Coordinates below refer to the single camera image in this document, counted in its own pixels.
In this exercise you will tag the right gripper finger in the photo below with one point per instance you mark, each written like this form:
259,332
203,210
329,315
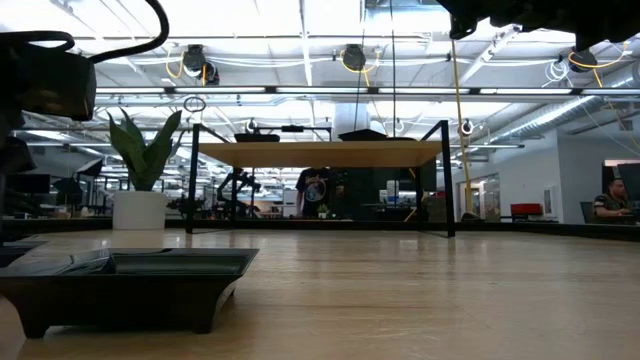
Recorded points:
462,27

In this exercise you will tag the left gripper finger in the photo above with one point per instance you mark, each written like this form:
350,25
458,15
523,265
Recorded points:
12,155

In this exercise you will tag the black small square mini plate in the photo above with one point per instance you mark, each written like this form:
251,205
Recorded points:
20,252
125,295
362,136

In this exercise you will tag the black oval mini plate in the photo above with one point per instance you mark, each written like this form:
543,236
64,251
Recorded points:
402,139

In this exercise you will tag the black wavy square mini plate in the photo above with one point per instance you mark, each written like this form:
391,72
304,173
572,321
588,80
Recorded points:
257,138

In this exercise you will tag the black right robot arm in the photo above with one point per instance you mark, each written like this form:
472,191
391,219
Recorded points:
607,20

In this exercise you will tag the background black robot arm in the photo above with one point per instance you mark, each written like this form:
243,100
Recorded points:
235,187

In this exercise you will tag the small black ceiling reel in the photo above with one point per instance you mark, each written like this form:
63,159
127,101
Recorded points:
466,127
251,126

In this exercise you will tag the green artificial plant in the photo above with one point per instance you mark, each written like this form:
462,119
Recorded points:
145,160

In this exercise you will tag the white plant pot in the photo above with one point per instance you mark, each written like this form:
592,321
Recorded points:
140,210

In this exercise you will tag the white building column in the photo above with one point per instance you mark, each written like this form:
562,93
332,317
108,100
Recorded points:
345,120

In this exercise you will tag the wooden shelf black metal legs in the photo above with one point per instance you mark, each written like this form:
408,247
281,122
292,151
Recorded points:
325,152

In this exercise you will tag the black cabinet with green lights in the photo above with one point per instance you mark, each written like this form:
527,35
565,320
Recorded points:
380,195

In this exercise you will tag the black monitor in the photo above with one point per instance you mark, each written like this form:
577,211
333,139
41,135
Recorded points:
632,172

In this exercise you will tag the red sofa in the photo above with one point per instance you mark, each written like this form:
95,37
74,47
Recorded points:
526,209

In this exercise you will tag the black background gantry bar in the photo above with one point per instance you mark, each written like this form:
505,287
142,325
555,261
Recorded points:
292,128

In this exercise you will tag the person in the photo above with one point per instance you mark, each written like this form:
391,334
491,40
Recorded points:
612,202
315,190

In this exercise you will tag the long ceiling light rail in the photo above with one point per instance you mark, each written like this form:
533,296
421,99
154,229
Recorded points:
320,90

